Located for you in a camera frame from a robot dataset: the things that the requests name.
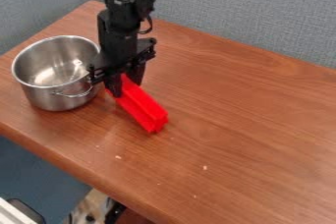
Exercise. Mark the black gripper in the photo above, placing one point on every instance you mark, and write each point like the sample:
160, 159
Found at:
122, 55

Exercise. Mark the red plastic block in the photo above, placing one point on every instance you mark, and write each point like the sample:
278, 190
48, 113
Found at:
141, 106

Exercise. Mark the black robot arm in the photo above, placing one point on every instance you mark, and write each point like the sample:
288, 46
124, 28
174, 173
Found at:
128, 13

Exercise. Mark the stainless steel pot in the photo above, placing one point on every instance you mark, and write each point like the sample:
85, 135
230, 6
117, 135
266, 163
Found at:
50, 70

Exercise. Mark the black white object bottom left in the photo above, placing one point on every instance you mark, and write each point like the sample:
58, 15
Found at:
14, 212

